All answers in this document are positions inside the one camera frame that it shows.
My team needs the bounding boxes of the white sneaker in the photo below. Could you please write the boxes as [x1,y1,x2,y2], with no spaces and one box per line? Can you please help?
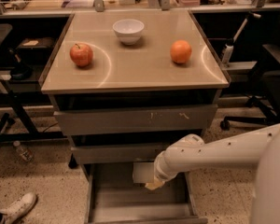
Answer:
[0,192,37,224]

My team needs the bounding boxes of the black joystick device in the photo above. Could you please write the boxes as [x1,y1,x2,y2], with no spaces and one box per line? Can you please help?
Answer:
[8,48,33,80]

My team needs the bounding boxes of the black box with label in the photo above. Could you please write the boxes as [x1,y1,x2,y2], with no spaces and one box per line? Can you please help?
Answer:
[17,37,55,56]

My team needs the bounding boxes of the black desk frame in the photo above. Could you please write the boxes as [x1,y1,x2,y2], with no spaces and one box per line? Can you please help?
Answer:
[0,22,66,151]

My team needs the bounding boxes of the white bowl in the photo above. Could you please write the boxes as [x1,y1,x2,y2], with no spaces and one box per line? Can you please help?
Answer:
[113,19,145,45]

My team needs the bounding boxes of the grey drawer cabinet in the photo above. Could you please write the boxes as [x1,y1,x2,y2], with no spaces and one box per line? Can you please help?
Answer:
[38,9,231,224]

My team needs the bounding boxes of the bottom grey open drawer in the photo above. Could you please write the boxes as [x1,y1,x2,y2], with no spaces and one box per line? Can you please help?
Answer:
[84,162,208,224]

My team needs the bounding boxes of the black office chair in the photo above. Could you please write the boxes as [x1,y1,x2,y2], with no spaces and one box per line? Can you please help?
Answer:
[220,13,280,130]

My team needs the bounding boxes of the middle grey drawer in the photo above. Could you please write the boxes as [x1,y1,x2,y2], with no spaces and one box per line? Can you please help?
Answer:
[71,143,169,164]

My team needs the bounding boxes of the plastic water bottle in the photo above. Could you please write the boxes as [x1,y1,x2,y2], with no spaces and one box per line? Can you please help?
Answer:
[13,141,34,161]

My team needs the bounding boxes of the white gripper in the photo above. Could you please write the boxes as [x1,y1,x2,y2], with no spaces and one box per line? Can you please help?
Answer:
[133,157,177,190]

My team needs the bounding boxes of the top grey drawer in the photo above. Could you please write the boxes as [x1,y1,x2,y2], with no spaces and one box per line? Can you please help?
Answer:
[54,105,217,135]

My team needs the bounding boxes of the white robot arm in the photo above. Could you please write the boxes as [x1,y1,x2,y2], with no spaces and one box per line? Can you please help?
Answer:
[133,123,280,224]

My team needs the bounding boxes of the orange fruit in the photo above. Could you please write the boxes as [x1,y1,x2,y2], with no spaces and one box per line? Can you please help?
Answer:
[170,40,192,63]

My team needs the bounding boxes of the red apple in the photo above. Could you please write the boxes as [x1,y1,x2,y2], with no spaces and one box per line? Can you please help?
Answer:
[70,43,93,67]

